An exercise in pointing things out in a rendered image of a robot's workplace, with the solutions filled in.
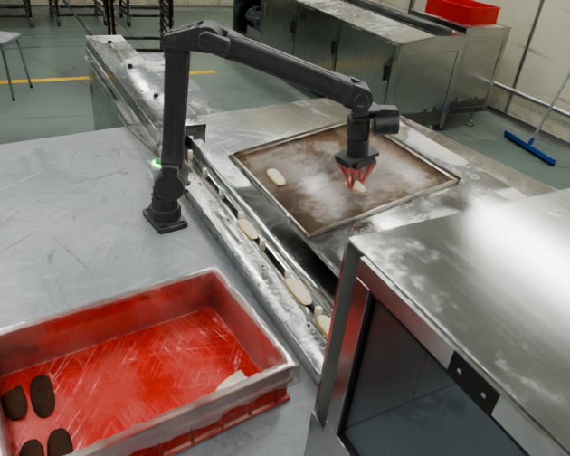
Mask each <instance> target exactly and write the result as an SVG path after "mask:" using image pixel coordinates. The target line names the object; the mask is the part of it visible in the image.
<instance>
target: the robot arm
mask: <svg viewBox="0 0 570 456"><path fill-rule="evenodd" d="M162 46H163V47H164V56H165V75H164V102H163V130H162V151H161V159H160V166H161V168H160V171H159V173H158V175H157V178H156V180H155V184H154V186H153V193H151V196H152V197H151V198H152V202H151V203H150V205H149V206H148V208H145V209H143V216H144V217H145V218H146V219H147V221H148V222H149V223H150V224H151V225H152V227H153V228H154V229H155V230H156V231H157V233H159V234H165V233H171V232H174V231H178V230H181V229H185V228H187V226H188V221H187V220H186V219H185V218H184V216H183V215H181V204H180V203H178V202H177V199H179V198H180V197H181V196H182V195H183V193H187V192H188V189H186V188H185V187H186V186H189V185H190V184H191V181H188V176H189V168H188V166H187V164H186V163H185V133H186V117H187V102H188V85H189V70H190V58H191V51H192V52H203V53H211V54H214V55H216V56H219V57H221V58H224V59H226V60H230V61H235V62H239V63H242V64H244V65H247V66H250V67H252V68H254V69H256V70H259V71H263V72H265V73H268V74H270V75H272V76H275V77H277V78H280V79H282V80H285V81H288V82H291V83H293V84H296V85H298V86H300V87H302V88H305V89H308V90H312V91H314V92H316V93H318V94H321V95H323V96H325V97H327V98H328V99H330V100H333V101H335V102H337V103H340V104H342V105H343V106H344V107H346V108H349V109H351V110H352V112H351V113H349V114H348V115H347V150H344V151H342V152H339V153H336V154H335V159H336V161H337V165H338V167H339V168H340V170H341V172H342V173H343V175H344V177H345V179H346V181H347V185H348V187H349V188H351V189H353V186H354V184H355V181H356V178H357V175H358V179H359V183H361V184H363V183H364V182H365V181H366V179H367V177H368V176H369V174H370V173H371V171H372V170H373V169H374V167H375V166H376V159H375V158H374V157H376V156H378V157H379V151H378V150H376V149H374V148H372V147H370V146H369V131H370V119H371V129H372V132H374V135H375V136H377V135H394V134H398V133H399V128H400V119H399V114H400V113H399V111H398V109H397V107H396V106H395V105H377V104H373V95H372V93H371V91H370V89H369V88H368V86H367V84H366V83H365V82H364V81H361V80H359V79H356V78H354V77H351V76H349V77H347V76H346V75H343V74H341V73H338V72H333V71H329V70H327V69H324V68H322V67H319V66H317V65H315V64H313V63H310V62H306V61H304V60H301V59H300V58H297V57H295V56H292V55H290V54H287V53H285V52H282V51H279V50H277V49H274V48H272V47H270V46H268V45H265V44H263V43H259V42H256V41H254V40H252V39H250V38H247V37H245V36H243V35H241V34H240V33H237V32H235V31H234V30H231V29H227V28H225V27H222V26H221V25H219V24H218V23H217V22H216V21H213V20H206V21H199V22H195V23H191V24H185V25H182V26H178V27H175V28H171V29H168V30H167V32H166V34H165V35H164V36H163V37H162ZM366 166H367V169H366V171H365V174H364V176H363V177H362V168H363V167H366ZM347 171H348V173H349V174H350V176H351V181H350V180H349V176H348V173H347Z"/></svg>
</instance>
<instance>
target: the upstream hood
mask: <svg viewBox="0 0 570 456"><path fill-rule="evenodd" d="M85 40H86V45H87V48H88V50H89V51H90V53H91V54H92V56H93V57H94V59H95V60H96V61H97V63H98V64H99V65H100V67H101V69H102V70H104V72H105V73H106V75H107V76H108V77H109V79H110V81H111V82H112V83H113V85H114V86H115V88H116V89H117V90H118V92H119V93H120V95H121V96H122V98H123V99H124V100H125V101H126V102H127V104H128V105H129V107H130V108H131V110H132V111H133V112H134V114H135V115H136V117H137V118H138V120H139V121H140V122H141V124H142V125H143V127H144V128H145V129H146V131H147V133H148V134H149V135H150V137H152V139H153V140H154V141H155V143H156V144H162V130H163V102H164V80H163V79H162V78H161V76H160V75H159V74H158V73H157V72H156V71H155V70H154V69H153V68H152V67H151V66H150V65H149V64H148V63H147V62H146V61H145V60H144V59H143V58H142V57H141V56H140V55H139V53H138V52H137V51H136V50H135V49H134V48H133V47H132V46H131V45H130V44H129V43H128V42H127V41H126V40H125V39H124V38H123V37H122V36H121V35H87V36H85ZM205 130H206V124H205V123H204V122H203V120H202V119H201V118H200V117H199V116H198V115H197V114H196V113H195V112H194V111H193V110H192V109H191V108H190V107H189V106H188V105H187V117H186V133H185V136H186V137H187V136H193V140H198V139H202V140H203V142H204V143H205Z"/></svg>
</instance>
